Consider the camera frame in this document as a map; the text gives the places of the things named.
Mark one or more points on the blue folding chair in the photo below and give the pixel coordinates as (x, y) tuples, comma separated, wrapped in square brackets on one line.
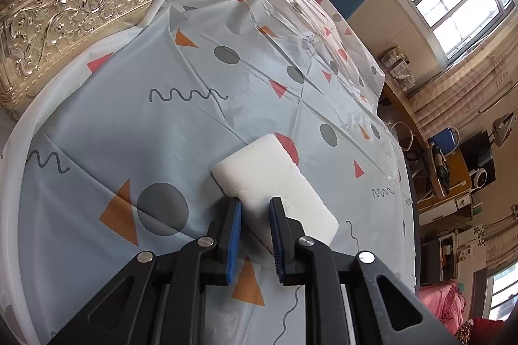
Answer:
[(447, 140)]

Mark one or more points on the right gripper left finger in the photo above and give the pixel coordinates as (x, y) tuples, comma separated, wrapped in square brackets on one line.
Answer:
[(206, 261)]

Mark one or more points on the right window curtain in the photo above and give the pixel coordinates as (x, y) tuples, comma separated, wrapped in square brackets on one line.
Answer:
[(455, 97)]

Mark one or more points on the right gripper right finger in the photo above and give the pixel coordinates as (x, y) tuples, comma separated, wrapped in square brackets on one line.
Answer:
[(303, 260)]

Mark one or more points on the pink bedding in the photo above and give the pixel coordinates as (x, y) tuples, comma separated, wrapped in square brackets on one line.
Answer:
[(447, 302)]

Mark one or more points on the patterned plastic tablecloth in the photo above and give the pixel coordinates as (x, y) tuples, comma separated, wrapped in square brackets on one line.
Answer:
[(115, 155)]

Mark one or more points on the wooden desk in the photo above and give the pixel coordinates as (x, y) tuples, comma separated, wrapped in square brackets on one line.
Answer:
[(404, 110)]

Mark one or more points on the white sponge block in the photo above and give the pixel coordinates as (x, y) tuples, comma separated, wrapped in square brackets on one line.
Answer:
[(263, 170)]

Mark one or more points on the black monitor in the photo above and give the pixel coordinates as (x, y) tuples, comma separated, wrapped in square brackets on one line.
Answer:
[(477, 152)]

